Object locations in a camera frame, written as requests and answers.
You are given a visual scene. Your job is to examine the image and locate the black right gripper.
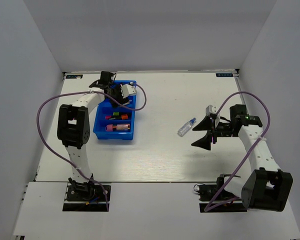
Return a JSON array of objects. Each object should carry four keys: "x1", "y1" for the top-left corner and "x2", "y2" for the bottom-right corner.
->
[{"x1": 191, "y1": 115, "x2": 237, "y2": 150}]

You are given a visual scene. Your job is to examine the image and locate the clear blue cap spray bottle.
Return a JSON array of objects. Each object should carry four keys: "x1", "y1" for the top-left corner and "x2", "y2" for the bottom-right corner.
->
[{"x1": 177, "y1": 117, "x2": 196, "y2": 137}]

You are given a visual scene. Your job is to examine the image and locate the orange cap black highlighter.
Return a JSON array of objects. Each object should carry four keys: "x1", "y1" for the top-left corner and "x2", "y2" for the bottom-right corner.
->
[{"x1": 108, "y1": 113, "x2": 130, "y2": 120}]

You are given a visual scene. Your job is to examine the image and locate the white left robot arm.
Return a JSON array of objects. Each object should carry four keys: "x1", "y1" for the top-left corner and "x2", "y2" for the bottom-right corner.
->
[{"x1": 57, "y1": 71, "x2": 123, "y2": 200}]

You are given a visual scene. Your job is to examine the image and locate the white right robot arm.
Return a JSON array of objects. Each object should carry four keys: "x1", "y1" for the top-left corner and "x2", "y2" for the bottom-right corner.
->
[{"x1": 192, "y1": 104, "x2": 293, "y2": 212}]

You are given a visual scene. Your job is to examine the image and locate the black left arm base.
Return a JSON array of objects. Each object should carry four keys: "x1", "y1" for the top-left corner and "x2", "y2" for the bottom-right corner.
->
[{"x1": 62, "y1": 184, "x2": 108, "y2": 212}]

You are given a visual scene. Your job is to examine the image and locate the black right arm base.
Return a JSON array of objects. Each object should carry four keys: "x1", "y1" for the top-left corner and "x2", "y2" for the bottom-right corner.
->
[{"x1": 193, "y1": 183, "x2": 248, "y2": 214}]

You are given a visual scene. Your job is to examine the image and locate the blue compartment tray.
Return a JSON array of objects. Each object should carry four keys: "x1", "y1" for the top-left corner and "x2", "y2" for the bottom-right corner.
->
[{"x1": 93, "y1": 80, "x2": 137, "y2": 140}]

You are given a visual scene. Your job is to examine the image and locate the left corner label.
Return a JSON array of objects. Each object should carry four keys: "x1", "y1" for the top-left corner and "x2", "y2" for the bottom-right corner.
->
[{"x1": 65, "y1": 74, "x2": 83, "y2": 79}]

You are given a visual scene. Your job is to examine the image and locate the corner label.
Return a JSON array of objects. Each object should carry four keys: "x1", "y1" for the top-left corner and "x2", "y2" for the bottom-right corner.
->
[
  {"x1": 65, "y1": 74, "x2": 83, "y2": 79},
  {"x1": 215, "y1": 72, "x2": 234, "y2": 78}
]

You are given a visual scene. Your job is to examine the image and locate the right corner label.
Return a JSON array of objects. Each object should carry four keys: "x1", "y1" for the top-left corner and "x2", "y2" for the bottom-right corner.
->
[{"x1": 215, "y1": 72, "x2": 234, "y2": 78}]

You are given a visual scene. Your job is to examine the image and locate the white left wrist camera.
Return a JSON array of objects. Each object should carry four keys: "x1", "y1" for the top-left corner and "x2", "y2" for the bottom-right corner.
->
[{"x1": 121, "y1": 84, "x2": 137, "y2": 99}]

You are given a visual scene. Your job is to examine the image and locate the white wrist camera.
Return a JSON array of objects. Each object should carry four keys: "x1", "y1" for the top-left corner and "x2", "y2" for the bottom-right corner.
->
[
  {"x1": 121, "y1": 84, "x2": 137, "y2": 99},
  {"x1": 205, "y1": 104, "x2": 221, "y2": 127}
]

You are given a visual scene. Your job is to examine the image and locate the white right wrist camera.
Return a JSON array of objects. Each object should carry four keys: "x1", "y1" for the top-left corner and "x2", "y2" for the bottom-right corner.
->
[{"x1": 205, "y1": 104, "x2": 221, "y2": 127}]

